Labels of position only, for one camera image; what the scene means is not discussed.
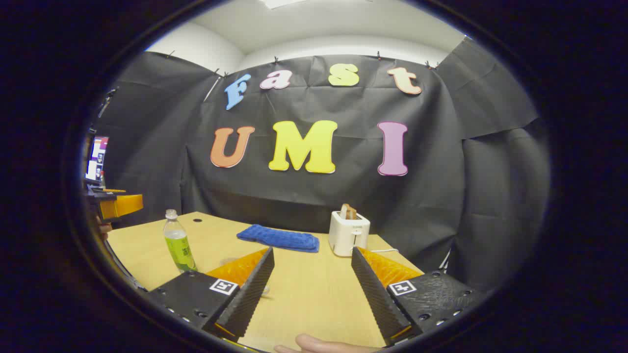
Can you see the blue folded towel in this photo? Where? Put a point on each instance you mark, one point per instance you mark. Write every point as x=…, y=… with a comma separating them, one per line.
x=279, y=239

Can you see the ceiling light panel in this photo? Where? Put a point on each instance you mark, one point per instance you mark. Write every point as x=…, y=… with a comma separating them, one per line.
x=280, y=3

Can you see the thin white rod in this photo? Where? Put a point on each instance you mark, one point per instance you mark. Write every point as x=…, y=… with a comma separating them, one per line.
x=212, y=88

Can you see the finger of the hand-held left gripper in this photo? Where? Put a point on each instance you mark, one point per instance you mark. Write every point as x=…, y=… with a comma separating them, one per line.
x=122, y=205
x=105, y=191

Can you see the clear water bottle green label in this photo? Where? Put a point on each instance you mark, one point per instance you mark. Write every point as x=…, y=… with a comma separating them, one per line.
x=179, y=245

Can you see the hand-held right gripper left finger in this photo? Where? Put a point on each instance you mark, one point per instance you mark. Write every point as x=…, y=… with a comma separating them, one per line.
x=250, y=294

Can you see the white toaster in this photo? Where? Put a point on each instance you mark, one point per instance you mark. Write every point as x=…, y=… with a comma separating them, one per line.
x=346, y=238

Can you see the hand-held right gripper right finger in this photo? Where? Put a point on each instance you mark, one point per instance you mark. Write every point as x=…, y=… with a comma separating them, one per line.
x=375, y=294

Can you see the computer monitor screen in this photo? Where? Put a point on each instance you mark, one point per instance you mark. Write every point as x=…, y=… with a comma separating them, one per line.
x=97, y=159

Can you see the brown toast slice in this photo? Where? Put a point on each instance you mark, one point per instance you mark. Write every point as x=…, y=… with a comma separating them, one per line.
x=349, y=212

